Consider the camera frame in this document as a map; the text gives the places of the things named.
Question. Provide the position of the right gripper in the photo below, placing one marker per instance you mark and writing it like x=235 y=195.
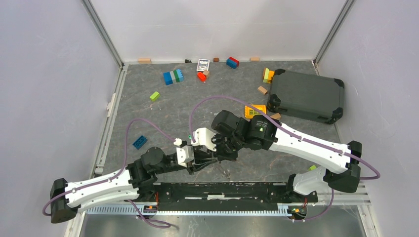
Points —
x=220 y=155

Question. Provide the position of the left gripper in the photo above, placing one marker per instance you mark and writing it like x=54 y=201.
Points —
x=199 y=154

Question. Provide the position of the perforated metal ring plate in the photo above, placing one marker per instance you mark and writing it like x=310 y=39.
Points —
x=225 y=172

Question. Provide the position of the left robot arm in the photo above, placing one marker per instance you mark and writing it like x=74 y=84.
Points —
x=135 y=181

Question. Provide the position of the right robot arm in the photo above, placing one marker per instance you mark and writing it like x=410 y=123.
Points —
x=338 y=166

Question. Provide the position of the yellow window brick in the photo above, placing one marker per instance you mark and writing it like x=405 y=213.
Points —
x=251 y=112

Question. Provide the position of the dark blue flat brick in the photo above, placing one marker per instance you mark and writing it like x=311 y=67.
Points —
x=140 y=142

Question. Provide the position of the tan wooden block near case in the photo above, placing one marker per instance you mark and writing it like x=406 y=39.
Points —
x=262 y=90

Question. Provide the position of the red orange brick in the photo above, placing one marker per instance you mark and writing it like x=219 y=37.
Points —
x=201 y=76

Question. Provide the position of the orange green brown brick stack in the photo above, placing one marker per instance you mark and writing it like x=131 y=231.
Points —
x=267 y=75

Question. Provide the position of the lime green block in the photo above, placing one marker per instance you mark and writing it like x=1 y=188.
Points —
x=155 y=96

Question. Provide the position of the red and blue brick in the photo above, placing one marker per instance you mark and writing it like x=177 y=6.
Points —
x=232 y=63

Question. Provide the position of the playing card box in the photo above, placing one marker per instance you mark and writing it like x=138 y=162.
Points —
x=203 y=65

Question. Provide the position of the blue grey green brick stack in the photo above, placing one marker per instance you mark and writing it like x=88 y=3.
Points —
x=173 y=77

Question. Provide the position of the dark grey hard case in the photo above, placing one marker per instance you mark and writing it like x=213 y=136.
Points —
x=311 y=97

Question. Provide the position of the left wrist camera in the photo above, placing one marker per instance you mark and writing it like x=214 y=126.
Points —
x=184 y=152

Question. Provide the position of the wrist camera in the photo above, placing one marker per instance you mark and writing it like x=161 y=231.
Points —
x=203 y=137
x=184 y=152

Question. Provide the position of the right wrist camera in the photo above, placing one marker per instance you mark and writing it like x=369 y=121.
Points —
x=203 y=137

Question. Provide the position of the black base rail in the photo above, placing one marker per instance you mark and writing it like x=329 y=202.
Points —
x=222 y=196

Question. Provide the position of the tan wooden block at wall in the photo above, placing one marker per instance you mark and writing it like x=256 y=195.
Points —
x=144 y=61

